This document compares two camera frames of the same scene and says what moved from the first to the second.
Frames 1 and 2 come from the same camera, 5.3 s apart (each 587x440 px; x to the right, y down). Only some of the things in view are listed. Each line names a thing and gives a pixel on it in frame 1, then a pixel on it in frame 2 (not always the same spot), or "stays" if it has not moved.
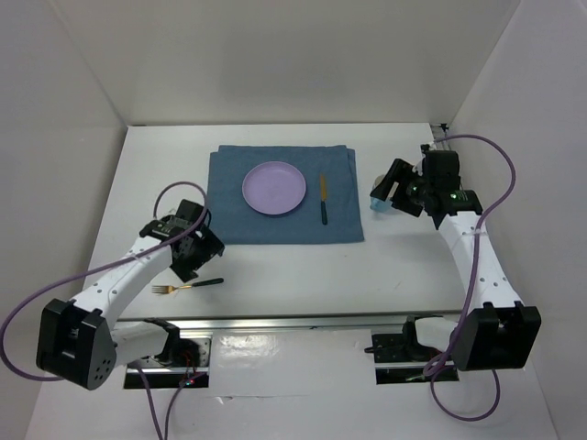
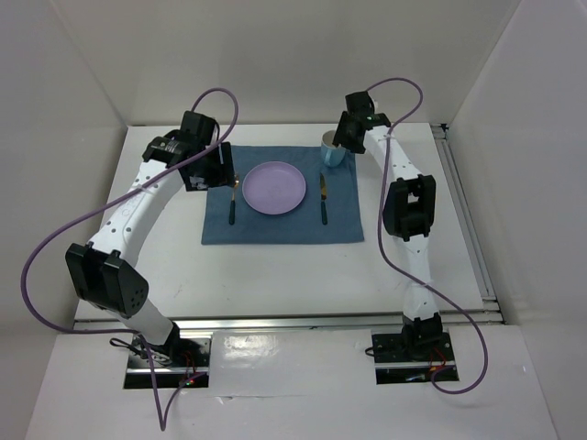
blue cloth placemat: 232,220 stays
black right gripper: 398,171 → 340,137
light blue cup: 378,204 → 332,155
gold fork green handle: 168,289 → 232,206
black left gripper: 209,246 → 222,175
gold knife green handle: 324,195 stays
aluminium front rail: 281,324 stays
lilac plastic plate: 273,188 stays
